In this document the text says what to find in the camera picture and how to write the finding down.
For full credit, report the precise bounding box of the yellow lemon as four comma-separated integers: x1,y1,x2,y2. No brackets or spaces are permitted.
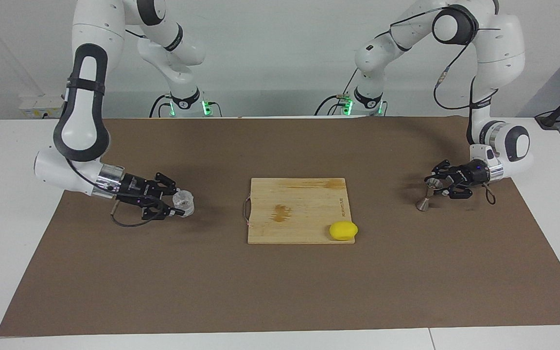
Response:
329,221,358,241

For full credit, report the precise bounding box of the clear glass cup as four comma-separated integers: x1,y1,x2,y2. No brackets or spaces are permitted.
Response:
172,191,196,217

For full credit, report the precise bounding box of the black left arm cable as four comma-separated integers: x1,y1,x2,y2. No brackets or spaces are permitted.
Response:
343,5,499,205

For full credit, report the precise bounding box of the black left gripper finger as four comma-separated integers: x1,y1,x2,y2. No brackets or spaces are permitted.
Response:
431,160,456,176
438,186,473,200

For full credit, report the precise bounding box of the black right base cable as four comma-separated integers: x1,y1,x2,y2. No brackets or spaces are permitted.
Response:
149,94,171,118

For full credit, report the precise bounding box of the brown table mat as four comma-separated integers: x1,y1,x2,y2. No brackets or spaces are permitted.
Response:
0,117,560,337

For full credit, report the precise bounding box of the black left base cable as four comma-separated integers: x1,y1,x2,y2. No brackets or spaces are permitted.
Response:
314,73,361,116

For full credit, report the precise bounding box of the steel double jigger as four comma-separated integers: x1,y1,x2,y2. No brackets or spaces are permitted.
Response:
415,177,443,212

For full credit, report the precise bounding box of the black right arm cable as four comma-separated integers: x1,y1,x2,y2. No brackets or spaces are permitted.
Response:
66,156,164,228

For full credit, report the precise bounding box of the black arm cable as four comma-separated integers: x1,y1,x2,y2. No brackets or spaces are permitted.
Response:
343,5,499,205
66,156,164,228

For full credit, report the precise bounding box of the bamboo cutting board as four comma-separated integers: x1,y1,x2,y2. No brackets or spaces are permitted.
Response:
243,177,356,245

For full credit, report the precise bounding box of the black base cable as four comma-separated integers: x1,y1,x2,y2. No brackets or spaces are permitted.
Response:
314,73,361,116
149,94,171,118

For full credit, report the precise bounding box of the white wall power strip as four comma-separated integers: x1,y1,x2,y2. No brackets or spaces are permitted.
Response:
19,95,67,119

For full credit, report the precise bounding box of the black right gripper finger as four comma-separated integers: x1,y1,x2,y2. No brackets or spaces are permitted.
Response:
141,197,186,220
154,172,178,193

